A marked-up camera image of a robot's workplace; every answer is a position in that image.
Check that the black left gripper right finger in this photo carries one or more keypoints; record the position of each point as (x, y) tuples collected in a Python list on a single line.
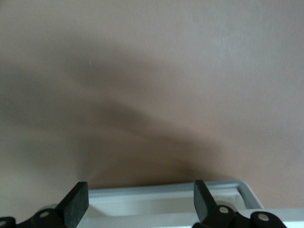
[(204, 209)]

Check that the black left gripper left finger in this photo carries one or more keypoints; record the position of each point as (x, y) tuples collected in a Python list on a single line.
[(76, 206)]

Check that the white plastic tray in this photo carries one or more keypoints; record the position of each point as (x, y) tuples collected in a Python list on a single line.
[(142, 202)]

